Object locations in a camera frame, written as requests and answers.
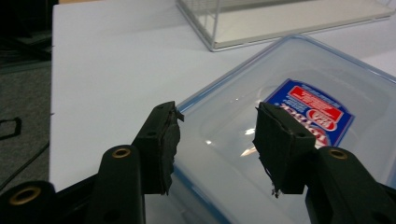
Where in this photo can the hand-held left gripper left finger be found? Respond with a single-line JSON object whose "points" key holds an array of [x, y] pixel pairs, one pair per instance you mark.
{"points": [[155, 149]]}

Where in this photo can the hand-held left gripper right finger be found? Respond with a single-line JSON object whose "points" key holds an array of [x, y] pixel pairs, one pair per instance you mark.
{"points": [[286, 146]]}

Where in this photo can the clear plastic container lid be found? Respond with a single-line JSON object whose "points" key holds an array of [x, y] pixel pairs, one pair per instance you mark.
{"points": [[280, 93]]}

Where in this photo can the clear acrylic box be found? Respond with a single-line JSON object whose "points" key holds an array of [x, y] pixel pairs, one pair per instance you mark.
{"points": [[280, 21]]}

